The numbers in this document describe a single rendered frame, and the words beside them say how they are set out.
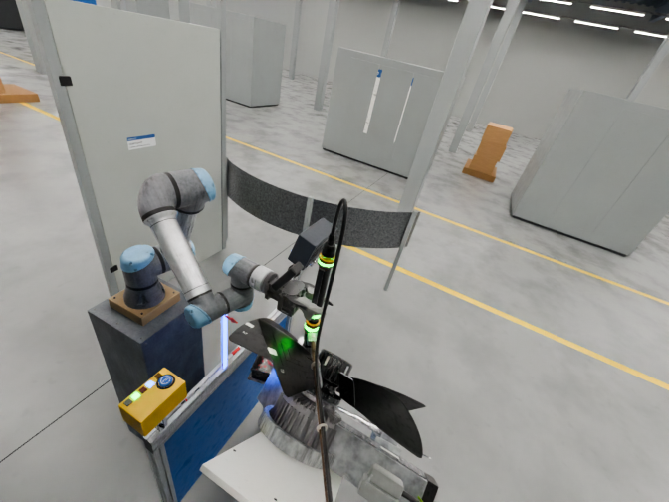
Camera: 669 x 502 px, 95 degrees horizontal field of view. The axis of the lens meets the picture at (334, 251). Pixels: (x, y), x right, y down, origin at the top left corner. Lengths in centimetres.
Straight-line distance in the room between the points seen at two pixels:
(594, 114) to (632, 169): 109
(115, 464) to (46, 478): 30
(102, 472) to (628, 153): 720
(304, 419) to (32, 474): 172
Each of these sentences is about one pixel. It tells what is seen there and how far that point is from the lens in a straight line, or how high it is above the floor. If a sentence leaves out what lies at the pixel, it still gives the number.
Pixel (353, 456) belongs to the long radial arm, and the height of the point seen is 111.
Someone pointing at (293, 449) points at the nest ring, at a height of 116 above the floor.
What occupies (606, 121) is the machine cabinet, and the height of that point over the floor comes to 192.
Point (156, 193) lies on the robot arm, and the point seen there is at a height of 162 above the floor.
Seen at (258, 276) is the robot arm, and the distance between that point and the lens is 94.
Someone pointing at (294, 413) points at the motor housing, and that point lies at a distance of 103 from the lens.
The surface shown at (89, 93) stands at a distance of 236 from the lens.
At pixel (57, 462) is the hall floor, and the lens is 245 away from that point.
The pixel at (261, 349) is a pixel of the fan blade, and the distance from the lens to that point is 111.
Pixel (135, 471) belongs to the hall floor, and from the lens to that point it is 229.
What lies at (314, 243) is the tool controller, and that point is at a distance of 156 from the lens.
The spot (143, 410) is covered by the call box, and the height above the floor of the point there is 107.
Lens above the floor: 208
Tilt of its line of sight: 33 degrees down
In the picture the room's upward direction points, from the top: 13 degrees clockwise
